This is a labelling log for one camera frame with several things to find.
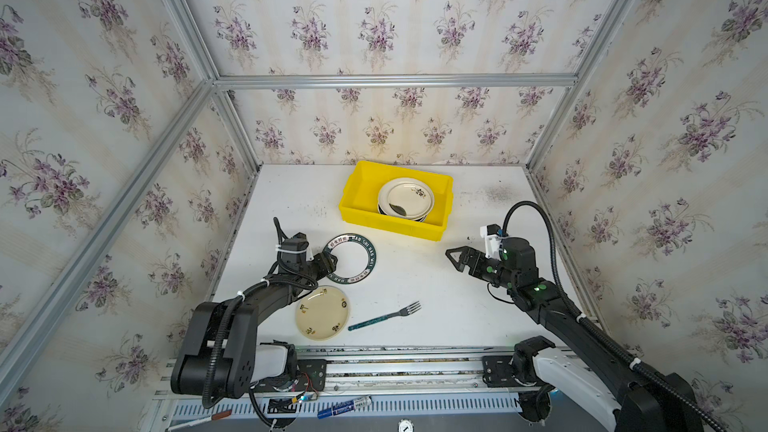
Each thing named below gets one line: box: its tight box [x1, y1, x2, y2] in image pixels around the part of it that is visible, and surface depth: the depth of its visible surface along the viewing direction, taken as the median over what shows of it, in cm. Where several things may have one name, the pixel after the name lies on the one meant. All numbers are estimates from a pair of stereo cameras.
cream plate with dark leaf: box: [378, 177, 435, 221], surface depth 106 cm
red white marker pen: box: [168, 410, 233, 431], surface depth 69 cm
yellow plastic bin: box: [338, 161, 454, 241], surface depth 103 cm
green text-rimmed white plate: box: [323, 233, 377, 285], surface depth 95 cm
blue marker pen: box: [317, 395, 373, 419], surface depth 70 cm
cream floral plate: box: [295, 285, 351, 341], surface depth 84 cm
